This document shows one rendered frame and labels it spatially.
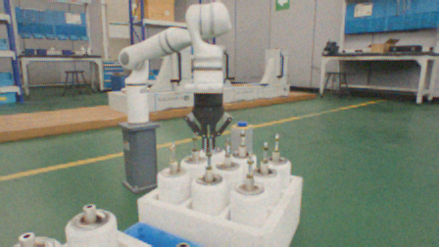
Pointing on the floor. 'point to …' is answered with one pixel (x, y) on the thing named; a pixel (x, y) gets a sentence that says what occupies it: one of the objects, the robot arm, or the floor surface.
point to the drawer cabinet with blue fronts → (108, 72)
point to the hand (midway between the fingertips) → (209, 144)
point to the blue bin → (157, 236)
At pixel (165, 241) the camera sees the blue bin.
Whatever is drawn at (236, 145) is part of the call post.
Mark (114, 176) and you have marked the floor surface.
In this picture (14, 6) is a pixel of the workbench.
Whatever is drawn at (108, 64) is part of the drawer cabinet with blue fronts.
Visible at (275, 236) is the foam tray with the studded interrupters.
